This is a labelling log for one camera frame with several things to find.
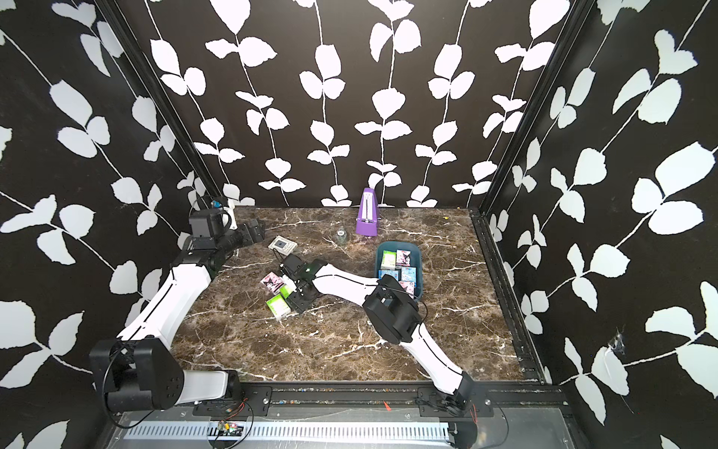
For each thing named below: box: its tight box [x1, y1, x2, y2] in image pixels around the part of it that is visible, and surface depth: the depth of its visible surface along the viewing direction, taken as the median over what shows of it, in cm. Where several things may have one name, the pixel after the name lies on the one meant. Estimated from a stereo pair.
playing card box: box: [267, 234, 299, 257], surface depth 109 cm
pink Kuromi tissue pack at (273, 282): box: [259, 271, 285, 295], surface depth 97 cm
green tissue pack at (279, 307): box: [265, 293, 291, 321], surface depth 90 cm
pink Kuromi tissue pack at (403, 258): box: [395, 248, 412, 267], surface depth 103 cm
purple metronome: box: [355, 187, 380, 237], surface depth 109 cm
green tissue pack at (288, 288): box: [279, 279, 297, 300], surface depth 94 cm
